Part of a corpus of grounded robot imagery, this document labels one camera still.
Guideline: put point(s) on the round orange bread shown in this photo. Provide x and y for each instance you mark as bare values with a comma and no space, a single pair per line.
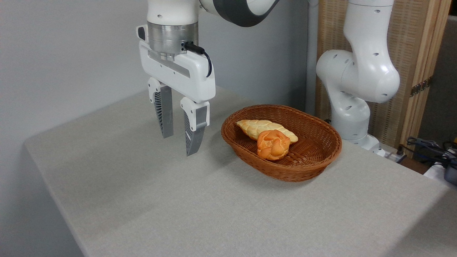
273,144

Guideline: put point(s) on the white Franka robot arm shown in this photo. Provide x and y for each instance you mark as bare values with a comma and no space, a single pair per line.
361,71

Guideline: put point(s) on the white power strip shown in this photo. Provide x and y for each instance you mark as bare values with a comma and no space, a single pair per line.
394,156

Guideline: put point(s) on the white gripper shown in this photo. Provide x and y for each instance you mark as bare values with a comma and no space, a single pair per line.
192,80

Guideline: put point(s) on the long braided pale bread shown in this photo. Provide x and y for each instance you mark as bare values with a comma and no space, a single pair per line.
253,126

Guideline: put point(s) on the brown wicker basket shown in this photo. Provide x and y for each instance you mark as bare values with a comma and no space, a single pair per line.
310,142

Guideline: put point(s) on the metal screen hinge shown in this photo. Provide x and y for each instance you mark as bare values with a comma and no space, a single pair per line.
421,86

